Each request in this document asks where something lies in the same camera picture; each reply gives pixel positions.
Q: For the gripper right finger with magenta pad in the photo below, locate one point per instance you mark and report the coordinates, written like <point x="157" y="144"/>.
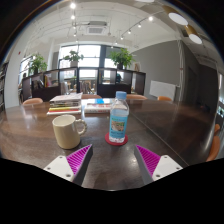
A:
<point x="154" y="167"/>

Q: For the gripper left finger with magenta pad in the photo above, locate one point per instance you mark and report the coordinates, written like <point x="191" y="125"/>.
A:
<point x="72" y="167"/>

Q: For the clear plastic water bottle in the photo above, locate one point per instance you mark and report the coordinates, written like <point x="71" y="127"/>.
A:
<point x="118" y="118"/>

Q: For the cream ceramic mug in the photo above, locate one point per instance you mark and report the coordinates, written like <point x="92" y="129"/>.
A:
<point x="67" y="130"/>

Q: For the red round coaster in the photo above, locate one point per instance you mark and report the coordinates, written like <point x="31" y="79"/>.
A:
<point x="115" y="143"/>

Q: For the flat book with blue cover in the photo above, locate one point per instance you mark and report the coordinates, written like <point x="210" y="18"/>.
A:
<point x="97" y="108"/>

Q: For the stack of books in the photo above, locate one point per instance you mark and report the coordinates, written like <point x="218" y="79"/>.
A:
<point x="65" y="104"/>

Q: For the orange chair at right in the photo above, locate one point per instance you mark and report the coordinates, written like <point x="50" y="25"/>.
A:
<point x="214" y="150"/>

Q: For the orange chair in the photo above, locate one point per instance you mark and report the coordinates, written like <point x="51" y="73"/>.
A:
<point x="214" y="150"/>
<point x="135" y="97"/>
<point x="32" y="101"/>
<point x="163" y="98"/>

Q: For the orange chair back far right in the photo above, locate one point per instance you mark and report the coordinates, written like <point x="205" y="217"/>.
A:
<point x="163" y="98"/>

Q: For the orange chair back centre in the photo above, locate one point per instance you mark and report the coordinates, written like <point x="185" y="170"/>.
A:
<point x="135" y="97"/>

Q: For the white whiteboard panel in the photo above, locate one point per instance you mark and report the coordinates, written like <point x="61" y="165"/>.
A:
<point x="162" y="89"/>

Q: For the orange chair back left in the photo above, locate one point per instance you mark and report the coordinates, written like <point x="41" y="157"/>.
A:
<point x="32" y="101"/>

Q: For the dark wooden shelving unit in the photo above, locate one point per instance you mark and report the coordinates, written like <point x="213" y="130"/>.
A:
<point x="87" y="80"/>

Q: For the middle potted green plant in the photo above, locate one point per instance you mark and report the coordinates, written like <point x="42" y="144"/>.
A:
<point x="74" y="57"/>

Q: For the potted green plant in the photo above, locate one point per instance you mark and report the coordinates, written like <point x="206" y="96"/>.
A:
<point x="37" y="64"/>
<point x="74" y="57"/>
<point x="121" y="59"/>

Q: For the left potted green plant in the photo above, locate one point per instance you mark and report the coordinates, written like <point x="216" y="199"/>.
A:
<point x="37" y="64"/>

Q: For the right potted green plant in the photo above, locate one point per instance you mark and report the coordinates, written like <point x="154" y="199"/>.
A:
<point x="121" y="59"/>

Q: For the gold pendant lamp far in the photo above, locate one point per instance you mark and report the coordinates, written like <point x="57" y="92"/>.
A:
<point x="192" y="34"/>

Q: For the gold pendant lamp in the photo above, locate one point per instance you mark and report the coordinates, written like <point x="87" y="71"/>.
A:
<point x="175" y="16"/>
<point x="192" y="34"/>

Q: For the ceiling air conditioner unit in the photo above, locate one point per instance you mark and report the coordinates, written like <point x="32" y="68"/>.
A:
<point x="96" y="27"/>

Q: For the gold pendant lamp near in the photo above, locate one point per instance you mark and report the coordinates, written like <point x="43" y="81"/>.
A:
<point x="175" y="16"/>

